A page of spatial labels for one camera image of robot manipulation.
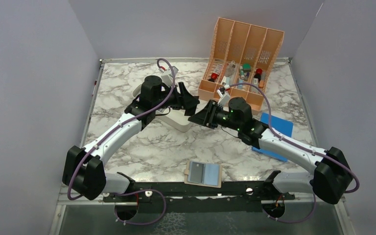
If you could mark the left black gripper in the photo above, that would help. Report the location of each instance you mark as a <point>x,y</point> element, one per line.
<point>184,97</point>

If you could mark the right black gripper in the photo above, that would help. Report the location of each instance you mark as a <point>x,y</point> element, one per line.
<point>206,116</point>

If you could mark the white oblong plastic tray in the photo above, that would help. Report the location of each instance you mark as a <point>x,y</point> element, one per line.
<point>172,117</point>

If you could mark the black credit card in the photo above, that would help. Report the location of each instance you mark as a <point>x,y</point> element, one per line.
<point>196,172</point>

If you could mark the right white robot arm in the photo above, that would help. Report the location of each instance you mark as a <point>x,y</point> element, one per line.
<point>327,171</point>

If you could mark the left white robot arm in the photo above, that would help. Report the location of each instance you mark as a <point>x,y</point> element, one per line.
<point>84,172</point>

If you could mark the red capped black bottle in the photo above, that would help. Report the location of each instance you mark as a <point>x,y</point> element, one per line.
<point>213,77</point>

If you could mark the green capped bottle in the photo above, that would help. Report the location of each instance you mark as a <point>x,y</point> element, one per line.
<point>246,67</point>

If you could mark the orange marker pen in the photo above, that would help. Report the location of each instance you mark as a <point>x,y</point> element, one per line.
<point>262,80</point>

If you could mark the red capped bottle right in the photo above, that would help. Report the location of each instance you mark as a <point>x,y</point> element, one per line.
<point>258,74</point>

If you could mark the peach plastic desk organizer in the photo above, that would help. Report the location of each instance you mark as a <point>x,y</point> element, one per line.
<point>235,43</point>

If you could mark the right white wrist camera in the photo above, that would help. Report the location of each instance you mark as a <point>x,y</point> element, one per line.
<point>224,96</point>

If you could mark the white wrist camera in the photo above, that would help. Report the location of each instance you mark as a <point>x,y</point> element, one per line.
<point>224,96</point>
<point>167,77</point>

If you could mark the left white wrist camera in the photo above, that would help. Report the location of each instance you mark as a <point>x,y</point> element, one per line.
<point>167,77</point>

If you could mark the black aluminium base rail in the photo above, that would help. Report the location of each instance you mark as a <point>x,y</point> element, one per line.
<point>158,197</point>

